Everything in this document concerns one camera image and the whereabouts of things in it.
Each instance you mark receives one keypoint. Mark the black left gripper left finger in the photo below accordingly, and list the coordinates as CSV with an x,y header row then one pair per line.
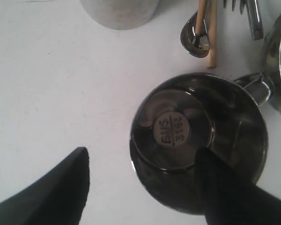
x,y
57,198

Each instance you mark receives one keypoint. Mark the wooden chopstick lower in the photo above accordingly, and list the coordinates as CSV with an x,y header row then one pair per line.
x,y
212,34

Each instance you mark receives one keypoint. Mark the steel mug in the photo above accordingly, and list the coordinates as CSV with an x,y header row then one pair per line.
x,y
191,111
120,14

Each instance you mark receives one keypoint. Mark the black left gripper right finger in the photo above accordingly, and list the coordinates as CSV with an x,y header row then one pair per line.
x,y
230,199

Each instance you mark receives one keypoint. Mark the wooden chopstick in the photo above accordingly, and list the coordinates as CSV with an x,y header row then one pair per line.
x,y
212,34
199,20

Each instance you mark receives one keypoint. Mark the steel knife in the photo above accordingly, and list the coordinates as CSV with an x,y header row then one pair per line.
x,y
254,18

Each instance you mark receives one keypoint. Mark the wooden chopstick upper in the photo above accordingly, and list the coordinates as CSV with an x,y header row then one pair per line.
x,y
199,20

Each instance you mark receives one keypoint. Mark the steel spoon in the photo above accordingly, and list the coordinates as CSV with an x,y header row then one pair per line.
x,y
187,38

